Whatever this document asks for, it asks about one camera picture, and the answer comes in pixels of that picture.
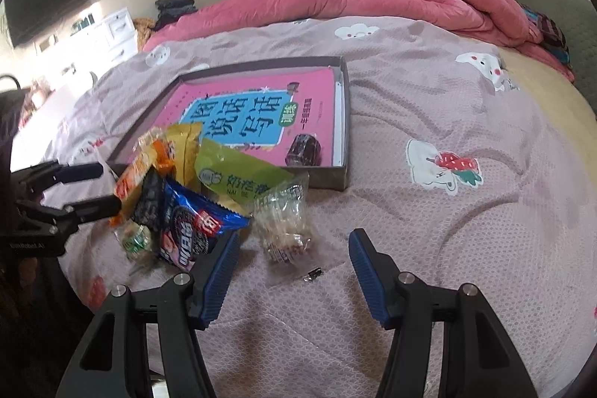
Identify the pink book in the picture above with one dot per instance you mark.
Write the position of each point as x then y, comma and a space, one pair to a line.
317, 99

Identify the blue cookie packet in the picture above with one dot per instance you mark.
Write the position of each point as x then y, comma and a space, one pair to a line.
186, 230

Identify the small black object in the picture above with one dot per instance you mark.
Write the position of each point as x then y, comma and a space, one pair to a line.
313, 273

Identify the orange snack packet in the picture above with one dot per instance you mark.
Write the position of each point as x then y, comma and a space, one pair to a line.
135, 174

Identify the printed bed sheet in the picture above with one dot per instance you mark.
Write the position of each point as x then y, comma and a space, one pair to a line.
466, 239

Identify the colourful folded clothes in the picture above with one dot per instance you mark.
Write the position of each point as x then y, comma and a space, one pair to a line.
548, 32

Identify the black television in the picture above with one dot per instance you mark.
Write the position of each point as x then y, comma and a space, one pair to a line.
46, 1

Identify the black chocolate bar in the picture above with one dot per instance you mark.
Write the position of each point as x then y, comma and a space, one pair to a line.
149, 202

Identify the dark clothes pile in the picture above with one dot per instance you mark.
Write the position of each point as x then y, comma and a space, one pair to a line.
175, 11

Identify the yellow snack packet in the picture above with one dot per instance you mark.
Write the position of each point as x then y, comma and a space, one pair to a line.
184, 151

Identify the dark brown bag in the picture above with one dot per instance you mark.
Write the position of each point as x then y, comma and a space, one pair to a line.
9, 127

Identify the green snack packet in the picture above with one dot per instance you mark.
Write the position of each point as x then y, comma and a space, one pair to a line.
233, 174

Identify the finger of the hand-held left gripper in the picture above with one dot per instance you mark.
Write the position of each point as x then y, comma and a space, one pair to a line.
100, 207
81, 173

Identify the brown knitted cloth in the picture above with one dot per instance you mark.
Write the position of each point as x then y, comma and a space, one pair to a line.
143, 33

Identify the pink quilt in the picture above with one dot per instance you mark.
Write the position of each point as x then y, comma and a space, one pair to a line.
326, 1

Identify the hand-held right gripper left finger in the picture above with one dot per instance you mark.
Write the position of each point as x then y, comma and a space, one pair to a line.
219, 281

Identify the white drawer cabinet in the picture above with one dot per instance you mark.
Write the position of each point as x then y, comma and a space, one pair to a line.
119, 32

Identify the dark wrapped cake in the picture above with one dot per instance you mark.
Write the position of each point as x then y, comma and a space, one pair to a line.
303, 152

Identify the green and white candy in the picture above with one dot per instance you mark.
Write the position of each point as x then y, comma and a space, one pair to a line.
135, 240

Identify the grey tray box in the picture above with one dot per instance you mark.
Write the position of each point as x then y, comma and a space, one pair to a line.
333, 179

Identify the clear nut candy packet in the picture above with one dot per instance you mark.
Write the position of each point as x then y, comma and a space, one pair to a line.
282, 221

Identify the grey headboard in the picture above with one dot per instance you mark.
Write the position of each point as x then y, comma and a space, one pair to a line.
569, 25

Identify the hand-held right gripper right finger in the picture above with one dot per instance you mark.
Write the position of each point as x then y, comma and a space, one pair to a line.
366, 281

